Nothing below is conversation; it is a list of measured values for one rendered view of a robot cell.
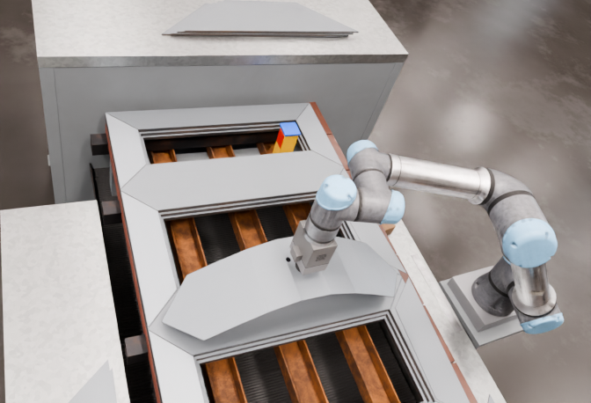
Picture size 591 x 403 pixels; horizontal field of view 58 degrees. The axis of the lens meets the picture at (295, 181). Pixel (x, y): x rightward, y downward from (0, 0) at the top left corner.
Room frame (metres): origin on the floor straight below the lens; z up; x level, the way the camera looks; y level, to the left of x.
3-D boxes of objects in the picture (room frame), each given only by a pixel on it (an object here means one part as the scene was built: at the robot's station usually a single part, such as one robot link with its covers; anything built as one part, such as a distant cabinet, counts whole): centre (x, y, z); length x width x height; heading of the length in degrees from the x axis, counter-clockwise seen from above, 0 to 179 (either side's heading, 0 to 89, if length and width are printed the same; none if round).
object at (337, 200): (0.80, -0.09, 1.27); 0.09 x 0.08 x 0.11; 110
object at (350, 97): (1.53, 0.30, 0.51); 1.30 x 0.04 x 1.01; 125
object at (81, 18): (1.76, 0.46, 1.03); 1.30 x 0.60 x 0.04; 125
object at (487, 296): (1.16, -0.75, 0.78); 0.15 x 0.15 x 0.10
